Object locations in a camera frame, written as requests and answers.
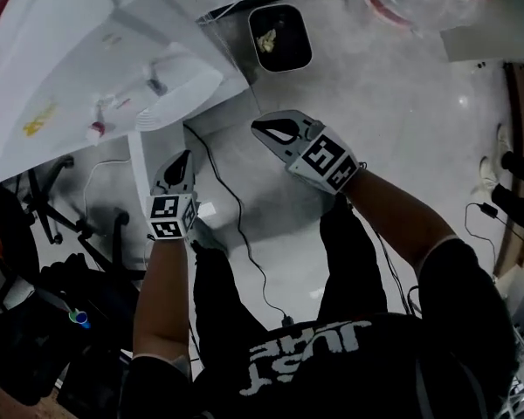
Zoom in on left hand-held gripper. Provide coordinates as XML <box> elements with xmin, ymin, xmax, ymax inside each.
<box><xmin>146</xmin><ymin>149</ymin><xmax>199</xmax><ymax>242</ymax></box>

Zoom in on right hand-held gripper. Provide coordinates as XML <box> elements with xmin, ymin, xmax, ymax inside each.
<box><xmin>251</xmin><ymin>110</ymin><xmax>361</xmax><ymax>196</ymax></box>

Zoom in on white water dispenser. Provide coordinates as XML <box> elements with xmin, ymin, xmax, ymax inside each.
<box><xmin>0</xmin><ymin>0</ymin><xmax>251</xmax><ymax>217</ymax></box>

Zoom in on person's right forearm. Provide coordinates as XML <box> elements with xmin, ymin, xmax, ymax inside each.
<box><xmin>342</xmin><ymin>168</ymin><xmax>459</xmax><ymax>275</ymax></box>

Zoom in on person's left forearm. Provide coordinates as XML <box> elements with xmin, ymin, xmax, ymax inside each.
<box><xmin>132</xmin><ymin>233</ymin><xmax>194</xmax><ymax>362</ymax></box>

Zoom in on person's left leg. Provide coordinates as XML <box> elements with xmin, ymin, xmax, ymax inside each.
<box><xmin>187</xmin><ymin>218</ymin><xmax>268</xmax><ymax>368</ymax></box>

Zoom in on person's leg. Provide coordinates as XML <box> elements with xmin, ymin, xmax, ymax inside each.
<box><xmin>187</xmin><ymin>218</ymin><xmax>268</xmax><ymax>368</ymax></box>
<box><xmin>317</xmin><ymin>193</ymin><xmax>389</xmax><ymax>323</ymax></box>

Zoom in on person's right leg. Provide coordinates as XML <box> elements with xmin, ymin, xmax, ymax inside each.
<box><xmin>317</xmin><ymin>193</ymin><xmax>389</xmax><ymax>323</ymax></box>

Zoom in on black office chair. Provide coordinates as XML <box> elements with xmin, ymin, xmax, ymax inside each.
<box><xmin>0</xmin><ymin>155</ymin><xmax>148</xmax><ymax>419</ymax></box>

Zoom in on grey metal lockers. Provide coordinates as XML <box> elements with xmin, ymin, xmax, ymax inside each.
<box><xmin>439</xmin><ymin>23</ymin><xmax>524</xmax><ymax>64</ymax></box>

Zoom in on brown wooden bench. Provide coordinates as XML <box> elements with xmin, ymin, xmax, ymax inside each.
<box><xmin>492</xmin><ymin>60</ymin><xmax>524</xmax><ymax>279</ymax></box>

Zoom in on person's dark green printed shirt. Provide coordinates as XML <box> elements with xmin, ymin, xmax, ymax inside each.
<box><xmin>121</xmin><ymin>237</ymin><xmax>521</xmax><ymax>419</ymax></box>

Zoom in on black power cable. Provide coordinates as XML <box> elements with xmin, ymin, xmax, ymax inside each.
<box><xmin>182</xmin><ymin>123</ymin><xmax>296</xmax><ymax>327</ymax></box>

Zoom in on white floor cable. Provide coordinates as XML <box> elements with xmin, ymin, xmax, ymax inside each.
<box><xmin>82</xmin><ymin>159</ymin><xmax>133</xmax><ymax>227</ymax></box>

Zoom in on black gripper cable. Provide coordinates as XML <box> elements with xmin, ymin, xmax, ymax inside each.
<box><xmin>373</xmin><ymin>229</ymin><xmax>421</xmax><ymax>319</ymax></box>

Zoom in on black cable with adapter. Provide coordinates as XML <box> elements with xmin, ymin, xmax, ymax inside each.
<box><xmin>464</xmin><ymin>202</ymin><xmax>524</xmax><ymax>275</ymax></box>

